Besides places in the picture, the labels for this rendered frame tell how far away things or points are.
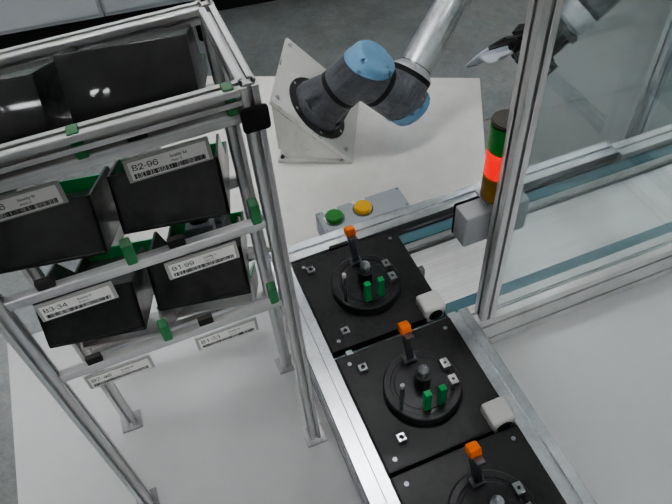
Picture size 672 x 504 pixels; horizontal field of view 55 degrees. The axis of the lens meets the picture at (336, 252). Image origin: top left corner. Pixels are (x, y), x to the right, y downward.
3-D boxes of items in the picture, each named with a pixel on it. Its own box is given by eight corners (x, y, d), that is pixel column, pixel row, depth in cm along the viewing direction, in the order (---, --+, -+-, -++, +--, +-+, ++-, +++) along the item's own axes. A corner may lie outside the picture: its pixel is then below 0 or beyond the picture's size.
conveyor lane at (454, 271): (297, 295, 147) (292, 267, 139) (611, 185, 163) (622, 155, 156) (344, 400, 129) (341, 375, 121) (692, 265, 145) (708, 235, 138)
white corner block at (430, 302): (414, 307, 132) (415, 295, 129) (434, 300, 133) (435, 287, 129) (425, 325, 129) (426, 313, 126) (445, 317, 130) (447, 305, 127)
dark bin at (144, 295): (88, 263, 113) (75, 224, 110) (163, 249, 114) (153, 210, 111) (49, 349, 88) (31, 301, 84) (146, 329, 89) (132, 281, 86)
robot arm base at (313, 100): (295, 74, 173) (319, 51, 167) (337, 101, 182) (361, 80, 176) (295, 115, 165) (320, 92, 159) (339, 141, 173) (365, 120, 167)
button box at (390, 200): (316, 230, 154) (314, 212, 149) (397, 203, 158) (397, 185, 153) (327, 251, 149) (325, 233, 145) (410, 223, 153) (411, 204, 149)
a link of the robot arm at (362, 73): (324, 58, 167) (360, 24, 159) (361, 85, 175) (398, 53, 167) (324, 90, 161) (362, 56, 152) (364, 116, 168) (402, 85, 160)
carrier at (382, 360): (336, 365, 124) (332, 328, 115) (448, 322, 129) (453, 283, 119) (389, 480, 109) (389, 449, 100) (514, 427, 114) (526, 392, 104)
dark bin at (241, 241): (172, 236, 116) (162, 197, 113) (245, 222, 117) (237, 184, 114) (158, 311, 91) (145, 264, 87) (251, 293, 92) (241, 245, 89)
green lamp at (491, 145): (480, 142, 101) (484, 117, 97) (509, 133, 102) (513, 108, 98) (497, 162, 98) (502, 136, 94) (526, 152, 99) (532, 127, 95)
